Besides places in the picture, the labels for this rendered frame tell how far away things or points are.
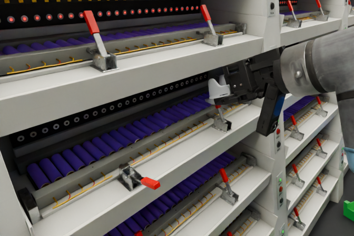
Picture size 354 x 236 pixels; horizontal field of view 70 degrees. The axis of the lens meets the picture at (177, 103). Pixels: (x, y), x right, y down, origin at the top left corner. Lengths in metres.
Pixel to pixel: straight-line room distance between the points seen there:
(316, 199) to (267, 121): 0.93
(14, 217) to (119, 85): 0.21
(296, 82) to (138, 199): 0.32
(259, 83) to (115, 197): 0.33
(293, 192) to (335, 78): 0.73
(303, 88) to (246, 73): 0.11
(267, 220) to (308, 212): 0.42
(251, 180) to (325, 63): 0.46
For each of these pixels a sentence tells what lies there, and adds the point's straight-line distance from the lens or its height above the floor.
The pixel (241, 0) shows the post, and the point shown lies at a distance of 0.74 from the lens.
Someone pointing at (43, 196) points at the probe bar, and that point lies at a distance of 0.44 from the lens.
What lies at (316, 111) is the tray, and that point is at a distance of 1.29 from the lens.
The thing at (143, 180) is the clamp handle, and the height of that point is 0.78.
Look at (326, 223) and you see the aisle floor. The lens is 1.55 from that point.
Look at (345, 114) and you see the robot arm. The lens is 0.42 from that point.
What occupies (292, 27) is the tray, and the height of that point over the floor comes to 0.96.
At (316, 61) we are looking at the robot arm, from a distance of 0.43.
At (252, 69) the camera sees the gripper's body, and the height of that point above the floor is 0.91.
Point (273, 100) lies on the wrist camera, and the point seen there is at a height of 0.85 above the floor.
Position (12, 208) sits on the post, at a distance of 0.37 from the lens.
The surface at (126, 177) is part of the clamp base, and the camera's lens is 0.44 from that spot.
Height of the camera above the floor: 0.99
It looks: 15 degrees down
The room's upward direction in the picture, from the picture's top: 9 degrees counter-clockwise
